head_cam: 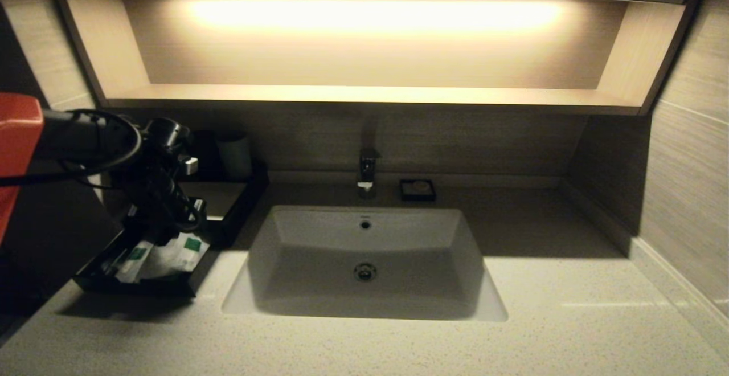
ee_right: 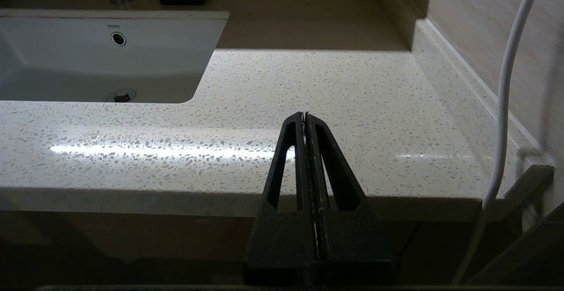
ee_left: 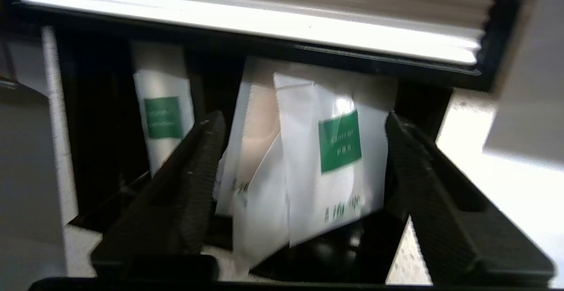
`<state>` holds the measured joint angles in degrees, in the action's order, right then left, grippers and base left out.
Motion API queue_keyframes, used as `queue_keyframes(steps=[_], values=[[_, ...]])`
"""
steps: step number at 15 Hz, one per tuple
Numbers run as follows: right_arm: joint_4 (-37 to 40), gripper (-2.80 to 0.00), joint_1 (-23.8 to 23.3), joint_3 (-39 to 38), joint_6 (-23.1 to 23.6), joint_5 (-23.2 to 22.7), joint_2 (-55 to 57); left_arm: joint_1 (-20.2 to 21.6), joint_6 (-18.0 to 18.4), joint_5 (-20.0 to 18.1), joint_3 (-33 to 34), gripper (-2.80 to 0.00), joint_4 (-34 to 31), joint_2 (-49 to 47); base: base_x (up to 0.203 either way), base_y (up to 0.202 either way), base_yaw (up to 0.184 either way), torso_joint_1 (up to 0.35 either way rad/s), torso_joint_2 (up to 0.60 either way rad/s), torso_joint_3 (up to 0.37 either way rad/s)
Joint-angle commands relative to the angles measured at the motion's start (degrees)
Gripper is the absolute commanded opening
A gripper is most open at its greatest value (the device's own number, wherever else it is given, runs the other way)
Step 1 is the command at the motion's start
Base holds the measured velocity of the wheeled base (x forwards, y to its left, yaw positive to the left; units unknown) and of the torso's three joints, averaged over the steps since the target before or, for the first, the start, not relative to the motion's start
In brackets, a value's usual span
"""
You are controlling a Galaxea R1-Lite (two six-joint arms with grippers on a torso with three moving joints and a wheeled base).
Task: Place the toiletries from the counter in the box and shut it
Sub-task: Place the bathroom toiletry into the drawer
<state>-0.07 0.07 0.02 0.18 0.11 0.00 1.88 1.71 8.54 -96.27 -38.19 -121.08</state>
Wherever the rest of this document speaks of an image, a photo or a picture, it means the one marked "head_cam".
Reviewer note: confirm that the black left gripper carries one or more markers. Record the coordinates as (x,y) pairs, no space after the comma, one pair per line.
(154,193)

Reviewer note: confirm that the white comb packet green label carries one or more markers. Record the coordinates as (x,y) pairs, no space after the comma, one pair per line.
(191,248)

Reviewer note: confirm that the long white toothbrush packet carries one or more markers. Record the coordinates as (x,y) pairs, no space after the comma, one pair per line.
(134,259)

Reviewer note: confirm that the black pull-out box drawer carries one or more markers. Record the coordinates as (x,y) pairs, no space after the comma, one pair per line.
(171,287)

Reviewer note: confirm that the dark grey tumbler cup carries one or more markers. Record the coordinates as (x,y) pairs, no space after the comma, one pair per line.
(205,154)

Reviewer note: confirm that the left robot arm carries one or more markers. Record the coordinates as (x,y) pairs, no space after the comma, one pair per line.
(17,137)

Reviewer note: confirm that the light grey tumbler cup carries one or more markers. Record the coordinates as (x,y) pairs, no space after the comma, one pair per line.
(234,156)

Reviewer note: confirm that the white ceramic sink basin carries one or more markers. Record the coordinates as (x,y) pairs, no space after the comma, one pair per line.
(370,245)

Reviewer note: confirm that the metal sink drain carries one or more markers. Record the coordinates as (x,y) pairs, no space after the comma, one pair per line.
(365,272)

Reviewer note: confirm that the chrome faucet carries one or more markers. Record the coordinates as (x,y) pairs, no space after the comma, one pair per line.
(367,171)

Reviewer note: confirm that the black soap dish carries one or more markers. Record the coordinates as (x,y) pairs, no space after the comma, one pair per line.
(417,195)

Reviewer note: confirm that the warm shelf light strip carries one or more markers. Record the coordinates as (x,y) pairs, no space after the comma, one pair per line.
(370,16)

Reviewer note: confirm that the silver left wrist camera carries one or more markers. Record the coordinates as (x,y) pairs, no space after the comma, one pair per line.
(189,166)

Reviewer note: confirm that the wooden wall shelf niche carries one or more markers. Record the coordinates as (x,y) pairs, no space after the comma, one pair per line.
(370,62)

